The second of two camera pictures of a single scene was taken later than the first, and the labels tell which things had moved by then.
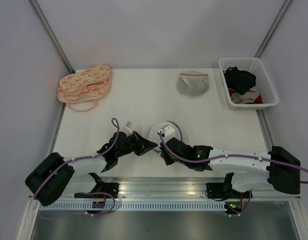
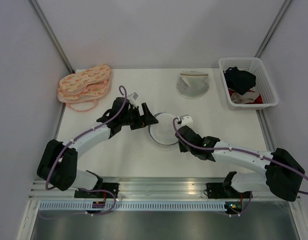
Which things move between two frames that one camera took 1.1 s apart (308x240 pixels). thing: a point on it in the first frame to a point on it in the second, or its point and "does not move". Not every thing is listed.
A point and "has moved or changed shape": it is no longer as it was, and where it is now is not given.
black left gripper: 143,145 to 143,121
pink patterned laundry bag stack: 81,90 does not move
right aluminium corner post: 272,29 does not move
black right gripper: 164,154 to 182,148
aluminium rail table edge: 139,188 does not move
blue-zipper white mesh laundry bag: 154,136 has moved or changed shape
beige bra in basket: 249,97 does not move
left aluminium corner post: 38,10 does not move
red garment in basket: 258,101 does not move
